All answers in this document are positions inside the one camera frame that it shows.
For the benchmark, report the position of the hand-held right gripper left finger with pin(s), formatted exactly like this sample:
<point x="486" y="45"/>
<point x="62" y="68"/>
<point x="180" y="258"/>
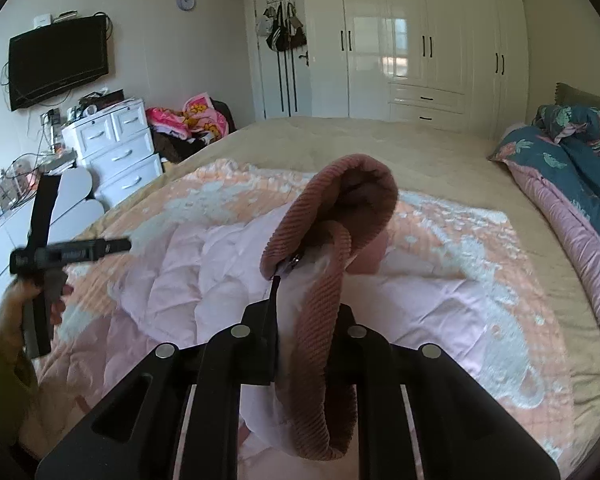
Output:
<point x="260" y="332"/>

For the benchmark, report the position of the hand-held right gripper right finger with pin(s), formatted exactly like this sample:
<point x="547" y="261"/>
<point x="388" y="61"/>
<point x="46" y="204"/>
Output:
<point x="345" y="332"/>

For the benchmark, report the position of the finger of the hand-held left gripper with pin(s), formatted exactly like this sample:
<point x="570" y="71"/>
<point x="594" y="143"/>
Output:
<point x="95" y="249"/>

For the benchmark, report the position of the pink quilted jacket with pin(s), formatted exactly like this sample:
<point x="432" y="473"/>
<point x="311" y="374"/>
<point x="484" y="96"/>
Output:
<point x="325" y="195"/>

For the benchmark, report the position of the dark clothes pile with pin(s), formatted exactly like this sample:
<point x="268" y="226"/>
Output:
<point x="177" y="147"/>

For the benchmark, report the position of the person's left hand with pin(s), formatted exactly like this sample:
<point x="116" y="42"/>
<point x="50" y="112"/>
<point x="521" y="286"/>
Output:
<point x="7" y="315"/>

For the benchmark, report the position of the white drawer cabinet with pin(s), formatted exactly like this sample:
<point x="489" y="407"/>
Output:
<point x="120" y="155"/>

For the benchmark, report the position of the orange checked cloud blanket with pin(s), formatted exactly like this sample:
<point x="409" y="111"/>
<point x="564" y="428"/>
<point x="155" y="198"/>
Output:
<point x="460" y="240"/>

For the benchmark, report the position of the dark small box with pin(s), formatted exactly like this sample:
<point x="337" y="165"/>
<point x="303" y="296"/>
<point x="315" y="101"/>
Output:
<point x="114" y="96"/>

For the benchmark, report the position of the pink cartoon blanket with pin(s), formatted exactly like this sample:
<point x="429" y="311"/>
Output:
<point x="195" y="115"/>

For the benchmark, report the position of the bed with beige sheet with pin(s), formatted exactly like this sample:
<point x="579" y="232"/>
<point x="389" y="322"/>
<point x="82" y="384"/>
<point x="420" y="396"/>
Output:
<point x="405" y="155"/>

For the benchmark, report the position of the white door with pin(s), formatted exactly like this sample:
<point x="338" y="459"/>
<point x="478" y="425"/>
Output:
<point x="300" y="85"/>

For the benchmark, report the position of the teal floral quilt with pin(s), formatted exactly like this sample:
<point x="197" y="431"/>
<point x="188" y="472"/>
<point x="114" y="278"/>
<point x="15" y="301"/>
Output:
<point x="575" y="170"/>

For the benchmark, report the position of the hanging bags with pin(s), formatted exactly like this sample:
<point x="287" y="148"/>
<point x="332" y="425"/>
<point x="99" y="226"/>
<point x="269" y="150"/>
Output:
<point x="285" y="35"/>

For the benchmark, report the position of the white wardrobe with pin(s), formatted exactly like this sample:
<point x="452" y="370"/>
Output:
<point x="405" y="35"/>

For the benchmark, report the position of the grey headboard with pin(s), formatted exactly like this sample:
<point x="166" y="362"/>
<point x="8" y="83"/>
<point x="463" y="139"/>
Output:
<point x="580" y="97"/>

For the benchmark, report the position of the black wall television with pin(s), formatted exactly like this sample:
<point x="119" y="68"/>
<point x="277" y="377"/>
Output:
<point x="57" y="62"/>

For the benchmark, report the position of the round wall clock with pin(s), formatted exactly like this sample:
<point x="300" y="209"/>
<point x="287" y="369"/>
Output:
<point x="185" y="0"/>

